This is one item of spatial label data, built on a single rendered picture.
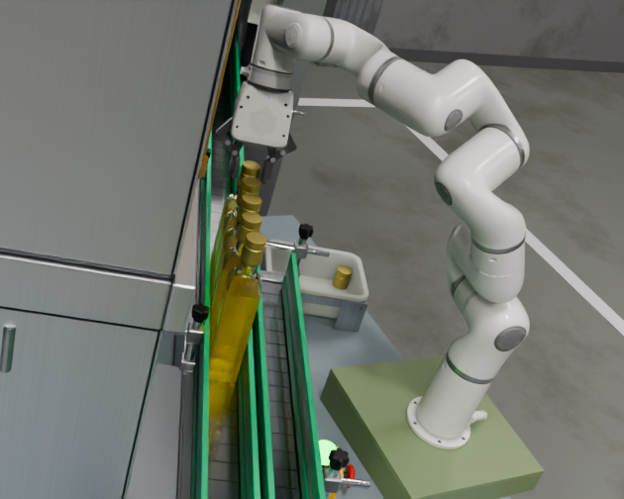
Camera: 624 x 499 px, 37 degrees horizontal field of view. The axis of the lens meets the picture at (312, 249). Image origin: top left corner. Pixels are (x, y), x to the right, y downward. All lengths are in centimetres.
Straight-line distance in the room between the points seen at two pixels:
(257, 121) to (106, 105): 81
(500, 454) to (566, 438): 150
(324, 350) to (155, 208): 112
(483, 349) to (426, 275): 218
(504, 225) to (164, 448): 62
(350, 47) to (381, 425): 67
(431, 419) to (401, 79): 64
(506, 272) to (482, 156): 20
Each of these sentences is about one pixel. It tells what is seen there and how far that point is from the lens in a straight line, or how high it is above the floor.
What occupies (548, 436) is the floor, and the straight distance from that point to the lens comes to 326.
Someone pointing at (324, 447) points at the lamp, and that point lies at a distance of 159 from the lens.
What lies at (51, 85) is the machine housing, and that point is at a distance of 83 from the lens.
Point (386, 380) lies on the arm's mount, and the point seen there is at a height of 82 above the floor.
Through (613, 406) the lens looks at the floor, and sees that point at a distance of 355.
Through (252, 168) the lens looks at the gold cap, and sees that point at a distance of 165.
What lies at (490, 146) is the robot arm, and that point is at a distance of 144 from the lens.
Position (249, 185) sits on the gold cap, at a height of 116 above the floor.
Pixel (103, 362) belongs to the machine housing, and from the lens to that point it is 100.
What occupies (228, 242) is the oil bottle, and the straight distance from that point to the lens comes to 158.
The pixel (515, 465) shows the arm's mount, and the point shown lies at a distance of 180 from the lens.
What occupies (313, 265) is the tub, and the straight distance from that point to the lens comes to 211.
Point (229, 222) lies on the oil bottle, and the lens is 163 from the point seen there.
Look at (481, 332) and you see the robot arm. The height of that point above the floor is 108.
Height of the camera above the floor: 194
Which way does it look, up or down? 32 degrees down
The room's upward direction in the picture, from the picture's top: 18 degrees clockwise
